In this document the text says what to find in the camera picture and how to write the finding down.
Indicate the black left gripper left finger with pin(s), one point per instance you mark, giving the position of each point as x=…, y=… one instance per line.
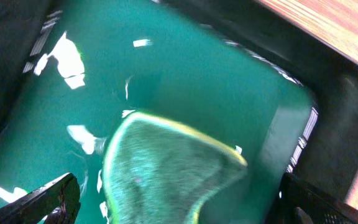
x=58, y=201

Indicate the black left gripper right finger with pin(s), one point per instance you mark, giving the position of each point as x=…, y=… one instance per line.
x=301, y=202

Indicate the black water basin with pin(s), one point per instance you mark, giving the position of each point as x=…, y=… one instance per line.
x=72, y=71

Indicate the green yellow sponge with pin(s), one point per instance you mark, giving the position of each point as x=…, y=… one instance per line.
x=157, y=170

